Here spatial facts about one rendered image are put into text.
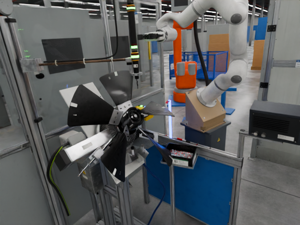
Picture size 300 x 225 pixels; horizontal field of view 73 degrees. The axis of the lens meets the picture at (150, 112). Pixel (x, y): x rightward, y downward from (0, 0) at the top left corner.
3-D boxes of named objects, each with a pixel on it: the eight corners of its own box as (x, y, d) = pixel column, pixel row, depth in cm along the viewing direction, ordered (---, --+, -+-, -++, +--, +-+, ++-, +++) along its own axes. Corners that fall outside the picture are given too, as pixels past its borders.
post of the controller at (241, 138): (236, 157, 134) (239, 130, 127) (238, 155, 136) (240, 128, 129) (241, 158, 132) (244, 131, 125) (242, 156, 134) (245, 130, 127)
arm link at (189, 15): (184, -11, 114) (152, 23, 137) (197, 14, 115) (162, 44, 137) (192, -9, 121) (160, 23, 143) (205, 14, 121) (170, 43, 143)
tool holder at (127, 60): (126, 76, 116) (124, 58, 113) (128, 74, 123) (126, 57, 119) (142, 75, 116) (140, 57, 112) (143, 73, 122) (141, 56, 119)
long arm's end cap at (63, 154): (58, 156, 109) (64, 149, 101) (65, 168, 108) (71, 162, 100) (52, 159, 107) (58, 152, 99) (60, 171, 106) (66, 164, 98)
